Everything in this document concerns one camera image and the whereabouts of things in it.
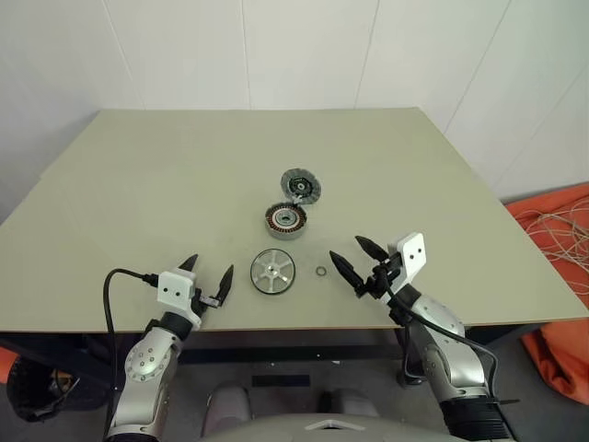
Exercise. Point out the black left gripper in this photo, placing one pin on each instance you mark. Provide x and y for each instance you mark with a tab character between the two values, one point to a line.
200	304

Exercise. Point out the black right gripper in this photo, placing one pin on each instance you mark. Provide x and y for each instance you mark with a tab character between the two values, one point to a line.
384	276

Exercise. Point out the silver rotor disc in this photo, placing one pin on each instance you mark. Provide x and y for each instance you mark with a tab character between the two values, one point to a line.
272	271

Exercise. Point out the motor stator housing copper coils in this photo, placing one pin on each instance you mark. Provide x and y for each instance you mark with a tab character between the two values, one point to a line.
285	230

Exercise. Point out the grey motor cover circuit board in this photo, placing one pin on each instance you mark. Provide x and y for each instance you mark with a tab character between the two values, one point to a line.
301	185

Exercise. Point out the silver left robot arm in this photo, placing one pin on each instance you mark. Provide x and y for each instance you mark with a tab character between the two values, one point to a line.
142	364

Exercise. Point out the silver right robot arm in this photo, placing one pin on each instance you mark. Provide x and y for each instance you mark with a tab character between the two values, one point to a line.
446	350

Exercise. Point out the large orange cloth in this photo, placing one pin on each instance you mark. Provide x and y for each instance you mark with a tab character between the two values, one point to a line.
543	207

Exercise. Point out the black bag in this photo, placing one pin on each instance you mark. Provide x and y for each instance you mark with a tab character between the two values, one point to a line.
41	391

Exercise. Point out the small orange object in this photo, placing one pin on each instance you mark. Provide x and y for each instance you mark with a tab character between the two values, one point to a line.
5	366

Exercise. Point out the orange bag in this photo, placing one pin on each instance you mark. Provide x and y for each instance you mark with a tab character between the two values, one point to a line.
561	359

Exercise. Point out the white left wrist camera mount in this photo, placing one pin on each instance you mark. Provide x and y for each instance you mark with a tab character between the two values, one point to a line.
175	287

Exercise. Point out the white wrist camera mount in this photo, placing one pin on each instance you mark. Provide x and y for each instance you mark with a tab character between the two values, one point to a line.
175	287
412	253

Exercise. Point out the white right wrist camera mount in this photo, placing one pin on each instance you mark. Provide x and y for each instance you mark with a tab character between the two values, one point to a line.
412	253

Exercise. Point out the black table frame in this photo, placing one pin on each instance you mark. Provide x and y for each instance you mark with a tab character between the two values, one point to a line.
276	343

